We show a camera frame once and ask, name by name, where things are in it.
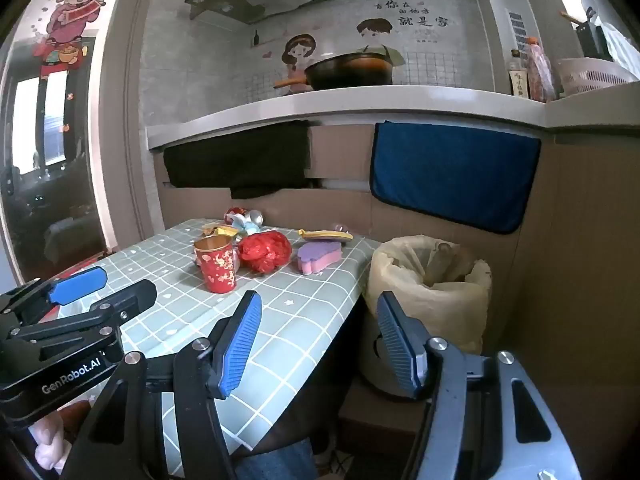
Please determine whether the white kitchen counter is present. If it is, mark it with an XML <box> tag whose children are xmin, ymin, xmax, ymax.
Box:
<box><xmin>146</xmin><ymin>85</ymin><xmax>640</xmax><ymax>152</ymax></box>

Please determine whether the black knife block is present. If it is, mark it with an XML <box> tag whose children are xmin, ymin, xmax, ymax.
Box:
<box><xmin>560</xmin><ymin>7</ymin><xmax>610</xmax><ymax>61</ymax></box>

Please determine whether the person's leg in jeans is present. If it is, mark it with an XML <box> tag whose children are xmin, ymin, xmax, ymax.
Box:
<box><xmin>234</xmin><ymin>437</ymin><xmax>317</xmax><ymax>480</ymax></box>

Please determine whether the cartoon girl wall sticker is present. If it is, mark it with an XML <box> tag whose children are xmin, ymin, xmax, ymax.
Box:
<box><xmin>280</xmin><ymin>35</ymin><xmax>319</xmax><ymax>94</ymax></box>

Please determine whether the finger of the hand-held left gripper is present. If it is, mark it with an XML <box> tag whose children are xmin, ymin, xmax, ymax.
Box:
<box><xmin>10</xmin><ymin>279</ymin><xmax>159</xmax><ymax>347</ymax></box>
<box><xmin>0</xmin><ymin>266</ymin><xmax>109</xmax><ymax>328</ymax></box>

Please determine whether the orange capped bottle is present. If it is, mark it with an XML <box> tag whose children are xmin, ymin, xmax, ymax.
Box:
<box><xmin>522</xmin><ymin>36</ymin><xmax>557</xmax><ymax>102</ymax></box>

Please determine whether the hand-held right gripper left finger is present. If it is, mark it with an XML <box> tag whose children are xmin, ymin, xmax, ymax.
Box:
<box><xmin>60</xmin><ymin>290</ymin><xmax>263</xmax><ymax>480</ymax></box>

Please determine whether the cardboard box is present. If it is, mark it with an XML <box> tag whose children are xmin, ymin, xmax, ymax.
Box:
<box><xmin>339</xmin><ymin>374</ymin><xmax>433</xmax><ymax>458</ymax></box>

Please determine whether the black cloth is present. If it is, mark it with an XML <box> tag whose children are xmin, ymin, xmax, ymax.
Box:
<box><xmin>163</xmin><ymin>120</ymin><xmax>312</xmax><ymax>200</ymax></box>

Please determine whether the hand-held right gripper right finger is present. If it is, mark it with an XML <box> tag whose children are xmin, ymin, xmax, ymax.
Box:
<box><xmin>376</xmin><ymin>291</ymin><xmax>583</xmax><ymax>480</ymax></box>

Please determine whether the green checkered tablecloth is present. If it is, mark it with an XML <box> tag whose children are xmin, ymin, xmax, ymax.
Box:
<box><xmin>30</xmin><ymin>217</ymin><xmax>383</xmax><ymax>471</ymax></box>

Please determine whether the blue towel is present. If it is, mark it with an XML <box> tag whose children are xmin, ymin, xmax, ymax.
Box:
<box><xmin>369</xmin><ymin>121</ymin><xmax>542</xmax><ymax>235</ymax></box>

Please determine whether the cartoon boy wall sticker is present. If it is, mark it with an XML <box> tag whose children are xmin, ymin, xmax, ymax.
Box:
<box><xmin>356</xmin><ymin>17</ymin><xmax>407</xmax><ymax>68</ymax></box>

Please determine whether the white bin with yellowish liner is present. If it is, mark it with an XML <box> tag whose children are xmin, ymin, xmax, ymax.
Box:
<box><xmin>357</xmin><ymin>236</ymin><xmax>493</xmax><ymax>402</ymax></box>

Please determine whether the crumpled red plastic bag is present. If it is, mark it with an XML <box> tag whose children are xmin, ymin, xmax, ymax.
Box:
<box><xmin>236</xmin><ymin>231</ymin><xmax>293</xmax><ymax>274</ymax></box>

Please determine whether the red cartoon door decal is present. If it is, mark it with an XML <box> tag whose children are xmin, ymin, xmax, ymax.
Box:
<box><xmin>32</xmin><ymin>0</ymin><xmax>132</xmax><ymax>77</ymax></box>

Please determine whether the glass door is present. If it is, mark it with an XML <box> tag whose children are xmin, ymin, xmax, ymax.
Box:
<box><xmin>0</xmin><ymin>25</ymin><xmax>112</xmax><ymax>283</ymax></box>

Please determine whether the brown sauce bottle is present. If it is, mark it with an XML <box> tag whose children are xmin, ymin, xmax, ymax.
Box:
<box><xmin>507</xmin><ymin>50</ymin><xmax>529</xmax><ymax>97</ymax></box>

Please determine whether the red paper cup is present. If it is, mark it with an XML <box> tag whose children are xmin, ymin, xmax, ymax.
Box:
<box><xmin>193</xmin><ymin>236</ymin><xmax>237</xmax><ymax>294</ymax></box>

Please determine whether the black wok with orange handle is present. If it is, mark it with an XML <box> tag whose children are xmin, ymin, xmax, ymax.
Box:
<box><xmin>273</xmin><ymin>52</ymin><xmax>396</xmax><ymax>92</ymax></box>

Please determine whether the black text wall sticker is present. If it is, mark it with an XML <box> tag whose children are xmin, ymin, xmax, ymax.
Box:
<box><xmin>375</xmin><ymin>0</ymin><xmax>453</xmax><ymax>43</ymax></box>

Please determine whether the purple sponge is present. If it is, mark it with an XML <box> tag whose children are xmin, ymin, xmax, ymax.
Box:
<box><xmin>296</xmin><ymin>240</ymin><xmax>344</xmax><ymax>276</ymax></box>

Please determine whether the person's left hand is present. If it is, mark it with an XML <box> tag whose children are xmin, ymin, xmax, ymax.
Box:
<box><xmin>30</xmin><ymin>402</ymin><xmax>93</xmax><ymax>472</ymax></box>

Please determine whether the blue and white wrapper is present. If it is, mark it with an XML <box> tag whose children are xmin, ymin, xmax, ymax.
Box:
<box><xmin>227</xmin><ymin>215</ymin><xmax>262</xmax><ymax>234</ymax></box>

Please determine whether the white plastic basket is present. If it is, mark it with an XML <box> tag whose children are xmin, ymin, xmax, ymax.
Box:
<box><xmin>556</xmin><ymin>57</ymin><xmax>640</xmax><ymax>99</ymax></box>

